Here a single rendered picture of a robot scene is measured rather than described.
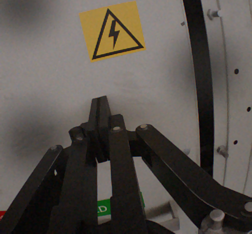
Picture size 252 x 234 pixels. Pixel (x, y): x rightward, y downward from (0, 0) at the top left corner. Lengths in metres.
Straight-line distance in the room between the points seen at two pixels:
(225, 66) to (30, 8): 0.23
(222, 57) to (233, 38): 0.03
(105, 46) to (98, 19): 0.03
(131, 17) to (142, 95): 0.08
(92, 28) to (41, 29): 0.05
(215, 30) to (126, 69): 0.12
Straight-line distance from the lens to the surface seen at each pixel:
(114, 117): 0.17
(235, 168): 0.37
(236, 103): 0.29
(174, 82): 0.22
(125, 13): 0.20
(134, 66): 0.20
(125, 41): 0.20
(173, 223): 0.29
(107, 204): 0.30
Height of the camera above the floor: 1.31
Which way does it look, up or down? 22 degrees down
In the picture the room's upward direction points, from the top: 13 degrees counter-clockwise
